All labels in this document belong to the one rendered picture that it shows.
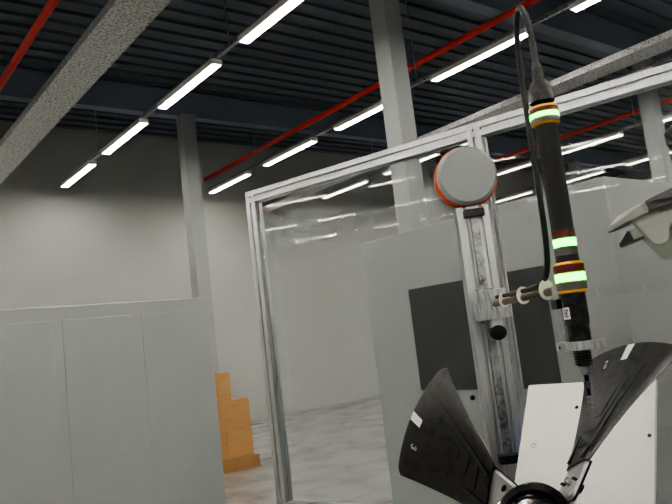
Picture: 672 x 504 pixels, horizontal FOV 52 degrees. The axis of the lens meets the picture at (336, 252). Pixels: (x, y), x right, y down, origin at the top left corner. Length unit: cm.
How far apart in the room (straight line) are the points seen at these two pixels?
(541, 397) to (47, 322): 516
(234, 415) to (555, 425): 785
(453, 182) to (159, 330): 507
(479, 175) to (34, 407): 498
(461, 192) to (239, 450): 773
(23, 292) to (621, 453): 1222
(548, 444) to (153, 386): 533
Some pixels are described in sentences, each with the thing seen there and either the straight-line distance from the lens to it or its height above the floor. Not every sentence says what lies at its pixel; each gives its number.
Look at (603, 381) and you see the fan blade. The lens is 125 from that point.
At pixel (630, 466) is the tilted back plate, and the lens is 141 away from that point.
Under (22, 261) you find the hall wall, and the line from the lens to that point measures 1320.
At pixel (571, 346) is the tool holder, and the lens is 103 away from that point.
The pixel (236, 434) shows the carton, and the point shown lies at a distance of 920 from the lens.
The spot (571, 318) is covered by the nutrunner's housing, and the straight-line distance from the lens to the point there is 105.
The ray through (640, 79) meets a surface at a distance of 182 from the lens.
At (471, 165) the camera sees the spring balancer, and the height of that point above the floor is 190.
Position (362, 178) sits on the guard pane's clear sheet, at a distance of 212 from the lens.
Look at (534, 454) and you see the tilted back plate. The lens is 148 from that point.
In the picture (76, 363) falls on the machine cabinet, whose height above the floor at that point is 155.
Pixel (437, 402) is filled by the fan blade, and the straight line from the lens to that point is 129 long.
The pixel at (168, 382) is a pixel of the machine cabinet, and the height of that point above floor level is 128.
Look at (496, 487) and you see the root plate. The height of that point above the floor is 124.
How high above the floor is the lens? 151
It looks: 7 degrees up
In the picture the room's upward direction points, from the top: 7 degrees counter-clockwise
